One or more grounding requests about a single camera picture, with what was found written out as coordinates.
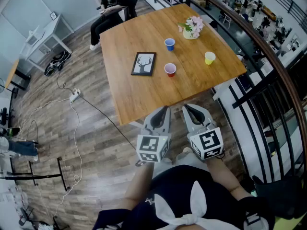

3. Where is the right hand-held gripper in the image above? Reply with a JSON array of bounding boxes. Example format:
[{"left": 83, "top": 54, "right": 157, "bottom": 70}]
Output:
[{"left": 182, "top": 103, "right": 224, "bottom": 161}]

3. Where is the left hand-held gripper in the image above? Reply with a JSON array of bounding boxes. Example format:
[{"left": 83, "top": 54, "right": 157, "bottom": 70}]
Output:
[{"left": 136, "top": 106, "right": 171, "bottom": 163}]

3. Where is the red paper cup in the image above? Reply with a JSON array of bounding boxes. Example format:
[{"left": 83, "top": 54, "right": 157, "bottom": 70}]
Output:
[{"left": 164, "top": 63, "right": 177, "bottom": 78}]

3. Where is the yellow paper cup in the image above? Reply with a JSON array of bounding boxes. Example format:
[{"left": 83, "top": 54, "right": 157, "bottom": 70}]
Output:
[{"left": 204, "top": 51, "right": 216, "bottom": 65}]

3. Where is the blue paper cup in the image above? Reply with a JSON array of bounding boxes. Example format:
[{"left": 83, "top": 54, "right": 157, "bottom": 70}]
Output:
[{"left": 164, "top": 38, "right": 176, "bottom": 52}]

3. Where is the person's left forearm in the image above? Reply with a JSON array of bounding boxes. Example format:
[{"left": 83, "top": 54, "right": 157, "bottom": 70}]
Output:
[{"left": 119, "top": 163, "right": 154, "bottom": 211}]

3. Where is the person's right forearm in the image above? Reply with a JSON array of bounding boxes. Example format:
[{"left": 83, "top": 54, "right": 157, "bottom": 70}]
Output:
[{"left": 206, "top": 159, "right": 252, "bottom": 201}]

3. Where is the black framed deer picture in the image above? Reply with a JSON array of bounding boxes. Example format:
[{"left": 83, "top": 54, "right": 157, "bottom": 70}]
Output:
[{"left": 130, "top": 52, "right": 157, "bottom": 77}]

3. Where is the person's dark dress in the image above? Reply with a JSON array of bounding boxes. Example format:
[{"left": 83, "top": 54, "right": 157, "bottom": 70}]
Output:
[{"left": 92, "top": 164, "right": 276, "bottom": 230}]

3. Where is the white bow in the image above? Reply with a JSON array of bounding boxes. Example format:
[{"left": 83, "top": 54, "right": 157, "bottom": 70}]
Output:
[{"left": 153, "top": 180, "right": 245, "bottom": 230}]

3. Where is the white power strip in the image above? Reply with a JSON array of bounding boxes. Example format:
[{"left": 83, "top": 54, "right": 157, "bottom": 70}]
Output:
[{"left": 69, "top": 88, "right": 81, "bottom": 103}]

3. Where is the vase of pink flowers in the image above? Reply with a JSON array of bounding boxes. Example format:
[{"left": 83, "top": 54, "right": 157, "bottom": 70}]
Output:
[{"left": 177, "top": 15, "right": 205, "bottom": 40}]

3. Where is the wooden handrail metal railing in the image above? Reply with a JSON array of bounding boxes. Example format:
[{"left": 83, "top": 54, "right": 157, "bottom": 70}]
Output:
[{"left": 141, "top": 0, "right": 307, "bottom": 184}]

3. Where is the black metal stand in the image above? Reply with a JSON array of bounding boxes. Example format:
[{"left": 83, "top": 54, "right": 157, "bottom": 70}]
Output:
[{"left": 0, "top": 156, "right": 70, "bottom": 192}]

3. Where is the black bag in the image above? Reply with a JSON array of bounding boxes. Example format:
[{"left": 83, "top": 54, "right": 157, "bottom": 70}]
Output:
[{"left": 251, "top": 175, "right": 305, "bottom": 220}]

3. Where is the white desk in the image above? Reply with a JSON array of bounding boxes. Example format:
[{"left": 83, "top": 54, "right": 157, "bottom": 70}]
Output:
[{"left": 19, "top": 13, "right": 75, "bottom": 73}]

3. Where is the wooden side table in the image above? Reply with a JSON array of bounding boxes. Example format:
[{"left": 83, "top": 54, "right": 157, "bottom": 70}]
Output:
[{"left": 4, "top": 58, "right": 31, "bottom": 91}]

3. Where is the standing fan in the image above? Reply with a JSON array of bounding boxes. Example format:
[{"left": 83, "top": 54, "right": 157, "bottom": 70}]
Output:
[{"left": 0, "top": 77, "right": 19, "bottom": 100}]

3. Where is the black floor cable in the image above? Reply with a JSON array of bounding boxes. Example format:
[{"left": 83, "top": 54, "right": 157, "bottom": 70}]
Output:
[{"left": 56, "top": 69, "right": 137, "bottom": 150}]

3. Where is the white floor cable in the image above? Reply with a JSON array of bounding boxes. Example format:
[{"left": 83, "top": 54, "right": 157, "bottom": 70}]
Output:
[{"left": 18, "top": 98, "right": 83, "bottom": 218}]

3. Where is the grey shoulder strap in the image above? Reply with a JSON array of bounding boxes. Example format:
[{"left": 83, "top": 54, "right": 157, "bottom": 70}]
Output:
[{"left": 244, "top": 211, "right": 268, "bottom": 230}]

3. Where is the bundle of cables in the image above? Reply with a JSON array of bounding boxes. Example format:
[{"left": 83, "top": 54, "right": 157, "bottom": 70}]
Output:
[{"left": 44, "top": 51, "right": 72, "bottom": 77}]

